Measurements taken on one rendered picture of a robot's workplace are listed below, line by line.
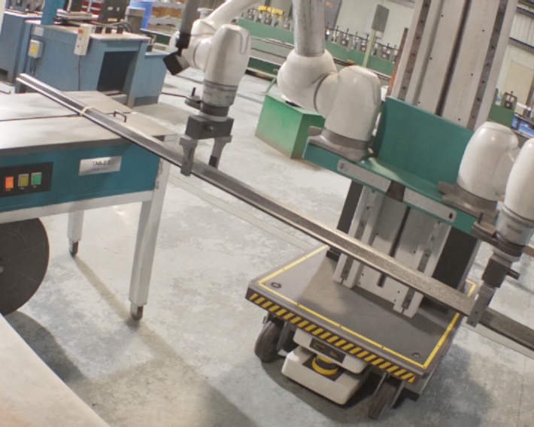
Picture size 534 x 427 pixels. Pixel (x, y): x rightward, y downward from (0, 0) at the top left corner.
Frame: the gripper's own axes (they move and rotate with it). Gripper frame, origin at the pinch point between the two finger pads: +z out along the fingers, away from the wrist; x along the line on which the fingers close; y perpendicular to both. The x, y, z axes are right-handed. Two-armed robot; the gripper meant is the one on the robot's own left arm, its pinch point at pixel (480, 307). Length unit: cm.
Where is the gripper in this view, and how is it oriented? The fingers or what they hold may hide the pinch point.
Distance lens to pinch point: 116.8
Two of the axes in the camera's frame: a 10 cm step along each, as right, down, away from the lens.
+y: 7.9, 4.0, -4.7
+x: 5.6, -1.6, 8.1
